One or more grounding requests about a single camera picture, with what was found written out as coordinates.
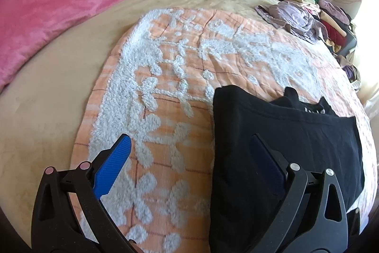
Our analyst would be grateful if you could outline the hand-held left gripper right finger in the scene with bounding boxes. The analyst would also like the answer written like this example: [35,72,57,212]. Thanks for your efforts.
[249,134,350,253]

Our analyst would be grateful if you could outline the bed with beige sheet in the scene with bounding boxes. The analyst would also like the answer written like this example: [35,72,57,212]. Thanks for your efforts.
[0,0,379,250]

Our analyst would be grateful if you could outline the pile of folded clothes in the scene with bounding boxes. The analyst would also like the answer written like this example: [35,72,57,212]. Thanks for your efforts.
[281,0,358,56]

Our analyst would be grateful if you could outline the black garment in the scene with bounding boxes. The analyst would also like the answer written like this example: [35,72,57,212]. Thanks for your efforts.
[208,85,365,253]

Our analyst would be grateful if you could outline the lilac crumpled garment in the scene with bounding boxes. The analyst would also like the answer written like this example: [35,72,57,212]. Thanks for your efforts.
[255,1,329,44]

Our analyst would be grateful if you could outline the orange and white tufted blanket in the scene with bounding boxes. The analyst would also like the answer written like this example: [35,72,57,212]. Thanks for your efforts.
[69,8,379,253]

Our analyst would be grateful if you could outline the purple clothes heap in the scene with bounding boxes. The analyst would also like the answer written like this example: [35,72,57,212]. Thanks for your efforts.
[342,56,362,89]

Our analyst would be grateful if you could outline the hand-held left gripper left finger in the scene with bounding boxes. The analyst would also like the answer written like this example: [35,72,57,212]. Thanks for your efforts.
[31,134,137,253]

